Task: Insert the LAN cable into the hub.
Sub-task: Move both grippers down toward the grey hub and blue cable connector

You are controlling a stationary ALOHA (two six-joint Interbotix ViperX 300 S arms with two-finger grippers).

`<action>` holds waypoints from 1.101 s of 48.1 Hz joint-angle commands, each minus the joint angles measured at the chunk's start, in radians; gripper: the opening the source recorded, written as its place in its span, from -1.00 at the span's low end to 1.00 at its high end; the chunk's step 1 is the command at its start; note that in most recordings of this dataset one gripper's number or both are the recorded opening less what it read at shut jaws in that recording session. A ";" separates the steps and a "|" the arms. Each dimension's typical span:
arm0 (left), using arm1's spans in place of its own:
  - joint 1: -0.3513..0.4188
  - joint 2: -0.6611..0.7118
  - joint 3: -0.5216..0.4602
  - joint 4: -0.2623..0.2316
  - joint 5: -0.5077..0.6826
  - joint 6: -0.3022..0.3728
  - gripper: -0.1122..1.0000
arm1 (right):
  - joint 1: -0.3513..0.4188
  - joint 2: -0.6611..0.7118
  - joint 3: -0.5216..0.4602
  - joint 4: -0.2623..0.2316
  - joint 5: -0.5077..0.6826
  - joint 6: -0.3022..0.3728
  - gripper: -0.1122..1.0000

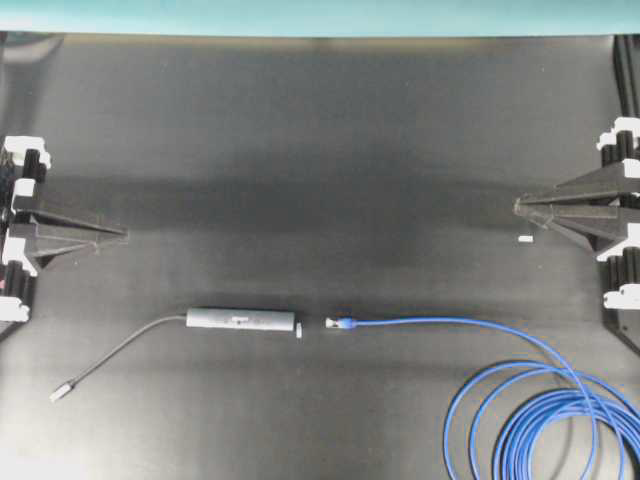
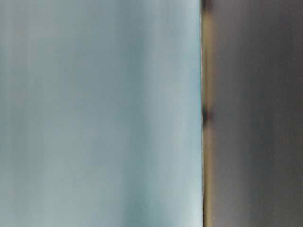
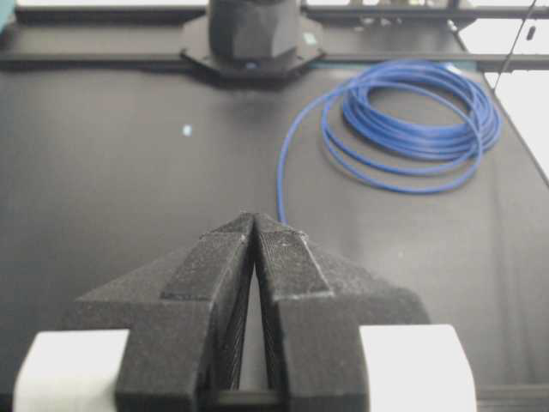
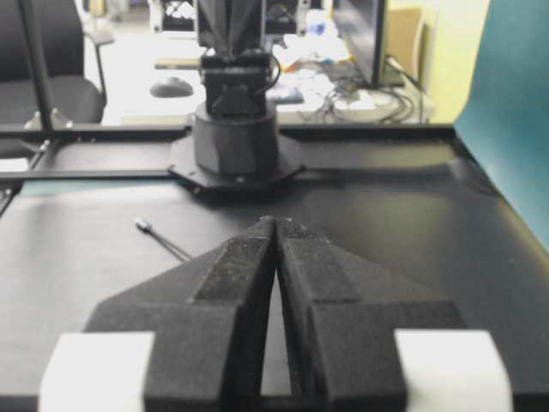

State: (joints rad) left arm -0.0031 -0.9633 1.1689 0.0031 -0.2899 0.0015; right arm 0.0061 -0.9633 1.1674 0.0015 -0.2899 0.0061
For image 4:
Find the grey hub with black cable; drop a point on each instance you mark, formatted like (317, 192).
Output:
(147, 228)

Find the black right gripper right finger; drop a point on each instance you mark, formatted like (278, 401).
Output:
(371, 340)

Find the teal backdrop sheet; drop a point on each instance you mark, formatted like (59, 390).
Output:
(504, 123)

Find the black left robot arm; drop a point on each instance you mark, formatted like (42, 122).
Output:
(235, 133)

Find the black aluminium frame rail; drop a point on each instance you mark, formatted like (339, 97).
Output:
(92, 154)

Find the black office chair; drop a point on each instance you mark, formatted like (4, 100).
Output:
(52, 79)

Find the black computer mouse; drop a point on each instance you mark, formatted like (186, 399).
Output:
(171, 87)

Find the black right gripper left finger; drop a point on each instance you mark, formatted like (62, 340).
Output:
(188, 339)

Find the black computer monitor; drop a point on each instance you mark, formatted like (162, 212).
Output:
(362, 24)

